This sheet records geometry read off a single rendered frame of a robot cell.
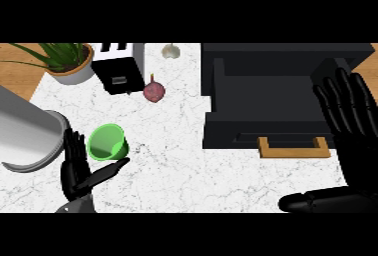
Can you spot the black and white toaster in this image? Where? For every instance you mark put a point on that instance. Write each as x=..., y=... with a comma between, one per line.
x=119, y=75

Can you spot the red onion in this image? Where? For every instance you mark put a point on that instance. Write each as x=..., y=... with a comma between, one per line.
x=154, y=90

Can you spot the black drawer front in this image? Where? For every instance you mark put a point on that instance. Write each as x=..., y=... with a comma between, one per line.
x=230, y=140

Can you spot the black drawer box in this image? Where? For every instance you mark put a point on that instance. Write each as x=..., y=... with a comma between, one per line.
x=267, y=93

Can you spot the green cup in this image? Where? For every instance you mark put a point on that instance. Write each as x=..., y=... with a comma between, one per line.
x=106, y=141

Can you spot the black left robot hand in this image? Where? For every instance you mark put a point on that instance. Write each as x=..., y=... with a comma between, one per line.
x=75, y=173

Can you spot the potted green plant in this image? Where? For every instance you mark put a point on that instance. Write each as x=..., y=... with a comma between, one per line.
x=72, y=71

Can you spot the black cabinet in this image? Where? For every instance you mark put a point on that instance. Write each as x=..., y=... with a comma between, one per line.
x=286, y=50

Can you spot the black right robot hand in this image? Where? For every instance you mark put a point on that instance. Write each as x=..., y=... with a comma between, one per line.
x=357, y=156

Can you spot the large grey cylinder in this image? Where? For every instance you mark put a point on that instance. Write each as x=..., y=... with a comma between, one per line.
x=27, y=130

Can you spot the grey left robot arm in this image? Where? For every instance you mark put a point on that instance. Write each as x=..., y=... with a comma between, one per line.
x=79, y=206

